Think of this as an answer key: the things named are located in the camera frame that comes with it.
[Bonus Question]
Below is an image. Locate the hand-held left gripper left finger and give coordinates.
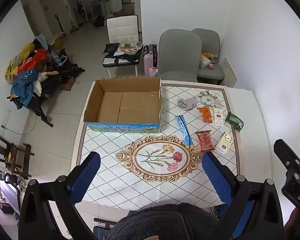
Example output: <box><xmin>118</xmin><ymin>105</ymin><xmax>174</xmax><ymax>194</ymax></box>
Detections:
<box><xmin>19</xmin><ymin>151</ymin><xmax>102</xmax><ymax>240</ymax></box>

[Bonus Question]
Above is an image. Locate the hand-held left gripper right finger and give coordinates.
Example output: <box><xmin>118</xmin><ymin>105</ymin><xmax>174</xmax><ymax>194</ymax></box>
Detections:
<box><xmin>201</xmin><ymin>152</ymin><xmax>284</xmax><ymax>240</ymax></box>

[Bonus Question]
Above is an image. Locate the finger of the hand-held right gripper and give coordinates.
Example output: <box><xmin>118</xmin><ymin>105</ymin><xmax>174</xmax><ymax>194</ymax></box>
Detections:
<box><xmin>273</xmin><ymin>139</ymin><xmax>300</xmax><ymax>173</ymax></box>

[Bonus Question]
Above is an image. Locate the yellow tissue pack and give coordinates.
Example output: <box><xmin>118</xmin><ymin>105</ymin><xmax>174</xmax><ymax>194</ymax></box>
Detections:
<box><xmin>215</xmin><ymin>131</ymin><xmax>235</xmax><ymax>154</ymax></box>

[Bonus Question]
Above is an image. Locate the red snack packet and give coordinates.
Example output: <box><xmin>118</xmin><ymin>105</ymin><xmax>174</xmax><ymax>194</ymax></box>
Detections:
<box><xmin>195</xmin><ymin>130</ymin><xmax>215</xmax><ymax>153</ymax></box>

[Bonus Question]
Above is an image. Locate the long blue snack packet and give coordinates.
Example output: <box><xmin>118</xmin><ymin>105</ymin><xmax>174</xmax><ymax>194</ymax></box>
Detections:
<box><xmin>175</xmin><ymin>115</ymin><xmax>194</xmax><ymax>147</ymax></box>

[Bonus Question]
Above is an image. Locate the white cigarette box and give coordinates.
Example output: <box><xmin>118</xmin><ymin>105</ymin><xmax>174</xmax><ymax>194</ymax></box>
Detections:
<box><xmin>213</xmin><ymin>109</ymin><xmax>224</xmax><ymax>126</ymax></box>

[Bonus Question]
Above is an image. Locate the green snack packet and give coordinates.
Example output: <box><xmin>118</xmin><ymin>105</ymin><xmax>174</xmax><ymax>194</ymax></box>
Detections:
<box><xmin>225</xmin><ymin>112</ymin><xmax>244</xmax><ymax>132</ymax></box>

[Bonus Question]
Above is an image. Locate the orange snack packet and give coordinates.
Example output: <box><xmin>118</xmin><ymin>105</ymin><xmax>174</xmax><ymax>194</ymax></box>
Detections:
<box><xmin>197</xmin><ymin>107</ymin><xmax>213</xmax><ymax>124</ymax></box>

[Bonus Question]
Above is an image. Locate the purple soft cloth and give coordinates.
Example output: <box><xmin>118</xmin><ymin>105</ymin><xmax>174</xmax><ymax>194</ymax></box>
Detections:
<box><xmin>177</xmin><ymin>96</ymin><xmax>198</xmax><ymax>112</ymax></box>

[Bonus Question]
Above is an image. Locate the floral printed tablecloth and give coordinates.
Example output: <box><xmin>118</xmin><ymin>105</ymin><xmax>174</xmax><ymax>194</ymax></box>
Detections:
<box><xmin>76</xmin><ymin>80</ymin><xmax>240</xmax><ymax>207</ymax></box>

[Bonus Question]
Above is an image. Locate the person's dark fleece garment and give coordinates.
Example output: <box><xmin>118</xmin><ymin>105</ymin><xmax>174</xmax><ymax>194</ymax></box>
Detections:
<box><xmin>106</xmin><ymin>202</ymin><xmax>219</xmax><ymax>240</ymax></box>

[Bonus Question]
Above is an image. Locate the brown wooden chair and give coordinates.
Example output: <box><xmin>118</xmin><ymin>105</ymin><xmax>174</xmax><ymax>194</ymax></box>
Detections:
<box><xmin>0</xmin><ymin>127</ymin><xmax>35</xmax><ymax>180</ymax></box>

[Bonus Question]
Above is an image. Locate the small brown cardboard box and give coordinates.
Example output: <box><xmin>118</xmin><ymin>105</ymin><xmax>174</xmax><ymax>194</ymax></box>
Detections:
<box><xmin>61</xmin><ymin>76</ymin><xmax>76</xmax><ymax>91</ymax></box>

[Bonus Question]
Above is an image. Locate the white flat board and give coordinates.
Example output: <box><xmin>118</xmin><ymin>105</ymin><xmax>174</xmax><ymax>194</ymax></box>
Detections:
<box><xmin>222</xmin><ymin>58</ymin><xmax>237</xmax><ymax>88</ymax></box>

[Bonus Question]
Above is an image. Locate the black folding rack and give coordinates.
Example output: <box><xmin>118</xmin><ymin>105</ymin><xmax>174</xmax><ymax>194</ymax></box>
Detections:
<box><xmin>7</xmin><ymin>47</ymin><xmax>85</xmax><ymax>128</ymax></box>

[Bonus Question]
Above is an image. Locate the blue garment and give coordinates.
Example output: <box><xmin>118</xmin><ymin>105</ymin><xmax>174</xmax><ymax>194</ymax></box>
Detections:
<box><xmin>11</xmin><ymin>69</ymin><xmax>40</xmax><ymax>109</ymax></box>

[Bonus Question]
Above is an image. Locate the white plastic bag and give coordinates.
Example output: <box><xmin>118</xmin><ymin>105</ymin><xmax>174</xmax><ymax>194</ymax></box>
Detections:
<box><xmin>199</xmin><ymin>53</ymin><xmax>212</xmax><ymax>69</ymax></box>

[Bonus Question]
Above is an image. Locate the red garment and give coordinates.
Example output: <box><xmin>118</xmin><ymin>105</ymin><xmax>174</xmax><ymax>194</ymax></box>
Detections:
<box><xmin>17</xmin><ymin>49</ymin><xmax>48</xmax><ymax>77</ymax></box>

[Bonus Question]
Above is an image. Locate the grey upholstered chair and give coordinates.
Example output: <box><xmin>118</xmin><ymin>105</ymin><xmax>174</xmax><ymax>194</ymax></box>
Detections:
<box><xmin>192</xmin><ymin>28</ymin><xmax>225</xmax><ymax>85</ymax></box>
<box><xmin>158</xmin><ymin>29</ymin><xmax>202</xmax><ymax>83</ymax></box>

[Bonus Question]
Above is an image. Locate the black folder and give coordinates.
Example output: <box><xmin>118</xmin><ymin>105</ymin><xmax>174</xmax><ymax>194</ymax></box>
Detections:
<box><xmin>103</xmin><ymin>43</ymin><xmax>120</xmax><ymax>54</ymax></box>

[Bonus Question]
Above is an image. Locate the yellow garment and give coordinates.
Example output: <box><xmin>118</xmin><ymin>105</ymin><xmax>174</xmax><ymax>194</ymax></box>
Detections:
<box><xmin>5</xmin><ymin>43</ymin><xmax>35</xmax><ymax>83</ymax></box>

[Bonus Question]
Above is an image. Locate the pink suitcase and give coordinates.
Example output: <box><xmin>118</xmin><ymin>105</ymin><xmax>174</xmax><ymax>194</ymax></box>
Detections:
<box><xmin>143</xmin><ymin>44</ymin><xmax>158</xmax><ymax>77</ymax></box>

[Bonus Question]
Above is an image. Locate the stack of papers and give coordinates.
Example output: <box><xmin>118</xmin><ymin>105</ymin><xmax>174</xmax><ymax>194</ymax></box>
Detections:
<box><xmin>119</xmin><ymin>41</ymin><xmax>143</xmax><ymax>55</ymax></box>

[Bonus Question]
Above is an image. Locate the white padded chair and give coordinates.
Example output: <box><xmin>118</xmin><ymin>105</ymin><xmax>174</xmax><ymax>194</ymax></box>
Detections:
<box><xmin>102</xmin><ymin>15</ymin><xmax>143</xmax><ymax>78</ymax></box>

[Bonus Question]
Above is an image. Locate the black floor cable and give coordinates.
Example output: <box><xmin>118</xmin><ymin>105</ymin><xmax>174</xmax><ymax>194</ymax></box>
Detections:
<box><xmin>1</xmin><ymin>115</ymin><xmax>38</xmax><ymax>135</ymax></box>

